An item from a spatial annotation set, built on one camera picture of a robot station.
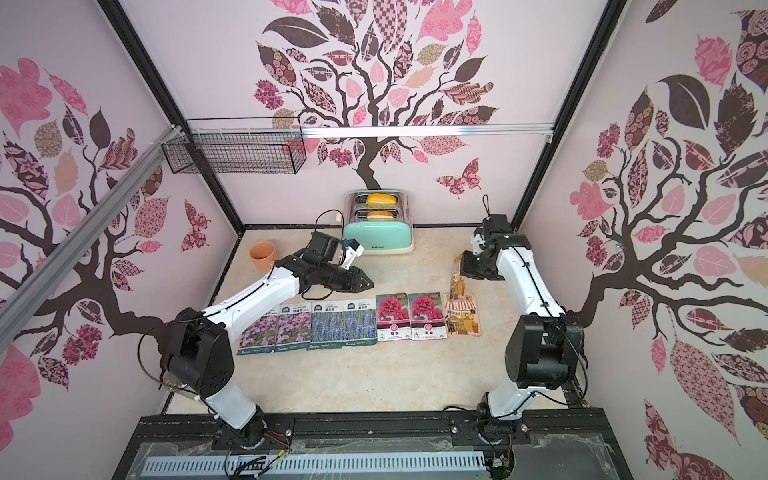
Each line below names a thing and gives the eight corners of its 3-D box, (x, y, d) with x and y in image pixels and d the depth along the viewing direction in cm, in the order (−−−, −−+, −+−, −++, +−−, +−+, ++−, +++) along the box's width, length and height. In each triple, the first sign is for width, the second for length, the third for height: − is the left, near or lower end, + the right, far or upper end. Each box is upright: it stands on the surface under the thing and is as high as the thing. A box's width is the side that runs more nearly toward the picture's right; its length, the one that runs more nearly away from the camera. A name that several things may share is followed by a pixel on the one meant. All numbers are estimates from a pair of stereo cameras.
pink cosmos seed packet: (276, 352, 90) (273, 349, 88) (281, 307, 100) (279, 304, 98) (310, 347, 91) (309, 345, 89) (312, 304, 101) (311, 300, 99)
